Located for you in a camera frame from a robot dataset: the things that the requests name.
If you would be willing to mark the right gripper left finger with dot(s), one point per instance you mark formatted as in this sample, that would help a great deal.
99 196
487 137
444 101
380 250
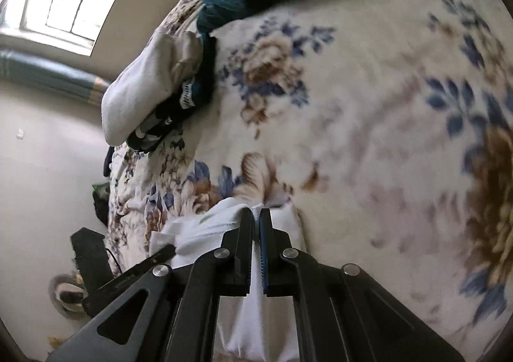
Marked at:
169 314

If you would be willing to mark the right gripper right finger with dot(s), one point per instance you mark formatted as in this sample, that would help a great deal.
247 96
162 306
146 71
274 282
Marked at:
343 314

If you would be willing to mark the sneaker on floor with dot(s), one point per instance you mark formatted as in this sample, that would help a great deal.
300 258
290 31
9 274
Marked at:
67 292

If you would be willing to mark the floral bed blanket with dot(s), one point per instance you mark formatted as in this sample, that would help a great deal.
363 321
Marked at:
384 126

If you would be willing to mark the black white patterned garment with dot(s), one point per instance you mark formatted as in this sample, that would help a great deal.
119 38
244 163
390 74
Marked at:
169 115

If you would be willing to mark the left green curtain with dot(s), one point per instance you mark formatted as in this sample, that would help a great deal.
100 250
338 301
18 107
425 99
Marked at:
52 76

